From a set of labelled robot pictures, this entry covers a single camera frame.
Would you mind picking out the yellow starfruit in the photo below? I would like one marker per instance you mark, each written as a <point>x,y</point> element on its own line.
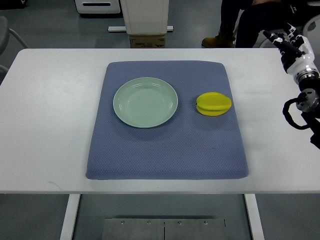
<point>213,104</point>

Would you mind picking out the tan work boot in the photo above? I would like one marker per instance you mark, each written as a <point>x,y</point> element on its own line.
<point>222,40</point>

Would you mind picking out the blue textured table mat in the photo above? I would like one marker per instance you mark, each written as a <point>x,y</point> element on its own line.
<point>189,146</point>

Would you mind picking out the white left table leg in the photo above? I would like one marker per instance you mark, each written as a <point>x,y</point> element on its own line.
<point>70,217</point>

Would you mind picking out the white table leg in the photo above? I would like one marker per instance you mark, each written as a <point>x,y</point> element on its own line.
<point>254,217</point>
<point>70,217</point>

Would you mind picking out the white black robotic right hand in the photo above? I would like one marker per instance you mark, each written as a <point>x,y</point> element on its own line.
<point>297,56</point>

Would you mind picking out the white appliance with slot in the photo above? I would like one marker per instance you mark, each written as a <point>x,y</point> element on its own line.
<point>98,6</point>

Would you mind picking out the white right table leg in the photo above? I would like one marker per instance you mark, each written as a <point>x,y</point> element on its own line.
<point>254,217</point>

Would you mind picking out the light green round plate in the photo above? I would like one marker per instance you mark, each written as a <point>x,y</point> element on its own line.
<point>145,102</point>

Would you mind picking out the cardboard box with label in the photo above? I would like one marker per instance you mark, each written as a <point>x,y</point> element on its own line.
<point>147,41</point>

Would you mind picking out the grey chair at left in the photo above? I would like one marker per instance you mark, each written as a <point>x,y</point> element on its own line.
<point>10,44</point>

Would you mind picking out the seated person in black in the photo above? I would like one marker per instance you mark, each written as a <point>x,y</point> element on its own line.
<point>262,15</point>

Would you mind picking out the black silver robot right arm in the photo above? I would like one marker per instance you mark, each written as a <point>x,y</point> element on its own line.
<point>309,105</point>

